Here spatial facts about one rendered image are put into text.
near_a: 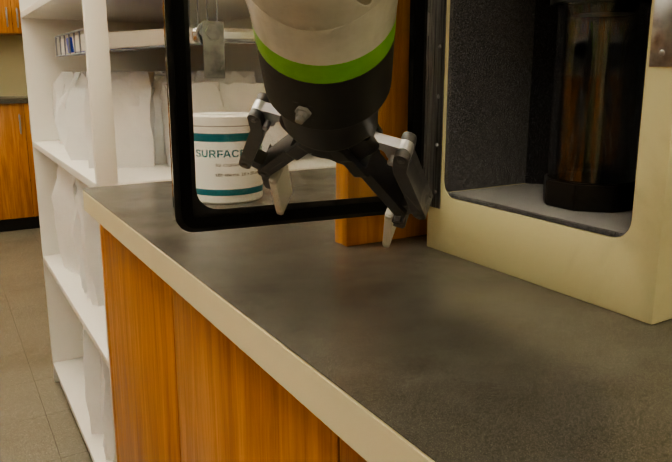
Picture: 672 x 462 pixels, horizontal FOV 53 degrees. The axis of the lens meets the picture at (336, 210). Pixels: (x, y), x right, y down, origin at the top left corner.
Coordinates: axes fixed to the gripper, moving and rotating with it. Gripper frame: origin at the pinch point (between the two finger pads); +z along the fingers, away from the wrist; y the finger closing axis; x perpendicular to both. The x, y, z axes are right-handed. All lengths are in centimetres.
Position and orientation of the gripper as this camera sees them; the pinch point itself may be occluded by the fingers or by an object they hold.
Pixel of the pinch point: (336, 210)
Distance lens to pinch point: 66.7
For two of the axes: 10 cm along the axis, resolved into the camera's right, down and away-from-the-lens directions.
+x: -3.3, 8.4, -4.2
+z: 0.3, 4.6, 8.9
